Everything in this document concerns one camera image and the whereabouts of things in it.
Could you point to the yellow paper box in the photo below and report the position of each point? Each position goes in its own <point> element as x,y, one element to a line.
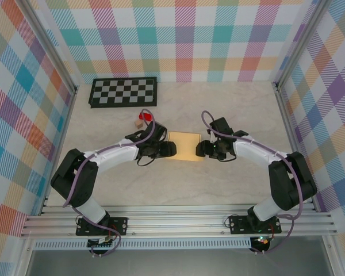
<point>184,146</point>

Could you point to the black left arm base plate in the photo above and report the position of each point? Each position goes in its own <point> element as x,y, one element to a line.
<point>118,225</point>

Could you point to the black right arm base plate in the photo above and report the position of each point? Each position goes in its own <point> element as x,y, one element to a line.
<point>238,224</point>

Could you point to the aluminium side rail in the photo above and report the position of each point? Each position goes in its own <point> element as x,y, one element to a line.
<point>62,138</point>
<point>290,129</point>

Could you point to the small wooden cube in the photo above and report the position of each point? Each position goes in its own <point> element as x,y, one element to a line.
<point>138,124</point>

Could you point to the aluminium mounting rail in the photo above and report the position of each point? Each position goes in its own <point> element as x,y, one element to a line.
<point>175,221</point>

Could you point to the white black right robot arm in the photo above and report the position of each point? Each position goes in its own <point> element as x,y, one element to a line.
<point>253,149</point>

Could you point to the red block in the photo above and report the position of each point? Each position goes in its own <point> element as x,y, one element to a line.
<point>146,117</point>

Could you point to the small electronics board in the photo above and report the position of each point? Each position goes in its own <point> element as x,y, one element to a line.
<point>102,243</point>
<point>261,241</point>

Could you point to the black grey checkerboard panel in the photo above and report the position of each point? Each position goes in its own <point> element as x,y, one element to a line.
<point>122,92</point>

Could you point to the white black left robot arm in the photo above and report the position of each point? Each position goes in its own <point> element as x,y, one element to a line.
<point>115,153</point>

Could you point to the aluminium frame post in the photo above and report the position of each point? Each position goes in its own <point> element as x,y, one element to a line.
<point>50,49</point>
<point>302,43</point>

